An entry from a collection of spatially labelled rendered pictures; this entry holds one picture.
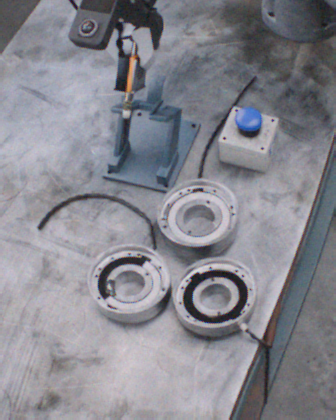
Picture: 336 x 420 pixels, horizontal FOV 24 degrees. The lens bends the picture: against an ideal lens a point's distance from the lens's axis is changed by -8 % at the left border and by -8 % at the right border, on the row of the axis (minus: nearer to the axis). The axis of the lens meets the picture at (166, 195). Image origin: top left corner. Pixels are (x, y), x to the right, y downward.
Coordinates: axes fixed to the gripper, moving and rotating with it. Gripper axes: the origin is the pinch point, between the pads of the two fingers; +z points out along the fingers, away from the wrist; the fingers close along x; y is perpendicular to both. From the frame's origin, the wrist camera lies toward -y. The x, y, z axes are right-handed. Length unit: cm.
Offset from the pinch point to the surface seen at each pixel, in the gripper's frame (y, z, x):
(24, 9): 109, 99, 100
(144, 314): -25.0, 16.8, -9.6
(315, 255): 26, 76, -21
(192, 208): -7.7, 17.4, -9.4
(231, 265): -15.0, 16.7, -17.4
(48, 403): -40.3, 19.8, -1.8
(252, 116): 5.8, 12.2, -13.9
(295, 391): 4, 100, -25
